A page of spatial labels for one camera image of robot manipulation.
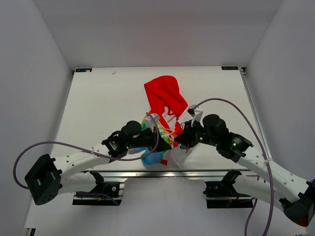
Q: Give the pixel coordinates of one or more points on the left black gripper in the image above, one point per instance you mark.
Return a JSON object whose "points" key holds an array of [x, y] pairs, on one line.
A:
{"points": [[152, 137]]}

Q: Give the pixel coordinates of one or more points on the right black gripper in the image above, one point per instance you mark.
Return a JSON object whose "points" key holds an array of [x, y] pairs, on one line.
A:
{"points": [[186, 136]]}

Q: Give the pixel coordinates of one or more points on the white red cartoon jacket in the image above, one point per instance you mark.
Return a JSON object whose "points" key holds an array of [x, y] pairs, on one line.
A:
{"points": [[165, 100]]}

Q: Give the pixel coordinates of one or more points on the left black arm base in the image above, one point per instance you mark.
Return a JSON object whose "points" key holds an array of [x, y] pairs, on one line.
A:
{"points": [[104, 192]]}

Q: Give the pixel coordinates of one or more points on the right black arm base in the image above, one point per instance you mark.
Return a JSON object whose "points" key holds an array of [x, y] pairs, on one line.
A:
{"points": [[222, 194]]}

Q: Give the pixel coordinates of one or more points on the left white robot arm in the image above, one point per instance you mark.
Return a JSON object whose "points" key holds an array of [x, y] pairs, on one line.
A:
{"points": [[72, 164]]}

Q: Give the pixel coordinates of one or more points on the right blue corner label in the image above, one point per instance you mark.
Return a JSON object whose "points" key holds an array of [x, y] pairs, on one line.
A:
{"points": [[229, 68]]}

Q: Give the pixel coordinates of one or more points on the blue corner label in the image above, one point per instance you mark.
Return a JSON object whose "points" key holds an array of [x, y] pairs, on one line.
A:
{"points": [[229, 68], [83, 70]]}

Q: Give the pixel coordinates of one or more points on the left blue corner label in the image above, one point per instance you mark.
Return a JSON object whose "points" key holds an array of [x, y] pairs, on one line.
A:
{"points": [[83, 70]]}

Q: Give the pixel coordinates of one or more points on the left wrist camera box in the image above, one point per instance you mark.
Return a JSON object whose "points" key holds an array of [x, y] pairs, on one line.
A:
{"points": [[151, 120]]}

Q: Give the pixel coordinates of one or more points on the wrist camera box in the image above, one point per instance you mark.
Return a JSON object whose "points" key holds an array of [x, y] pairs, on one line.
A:
{"points": [[195, 113], [151, 120]]}

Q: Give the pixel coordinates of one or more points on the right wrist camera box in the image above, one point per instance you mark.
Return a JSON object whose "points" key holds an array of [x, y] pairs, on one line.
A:
{"points": [[195, 113]]}

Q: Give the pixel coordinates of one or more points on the aluminium front rail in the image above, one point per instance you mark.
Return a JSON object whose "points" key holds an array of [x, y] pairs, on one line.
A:
{"points": [[160, 174]]}

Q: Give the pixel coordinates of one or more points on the aluminium rail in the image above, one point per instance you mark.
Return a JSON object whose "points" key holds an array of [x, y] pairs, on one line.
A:
{"points": [[254, 111], [160, 174]]}

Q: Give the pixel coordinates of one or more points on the aluminium right side rail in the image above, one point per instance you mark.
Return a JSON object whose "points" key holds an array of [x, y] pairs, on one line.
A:
{"points": [[254, 111]]}

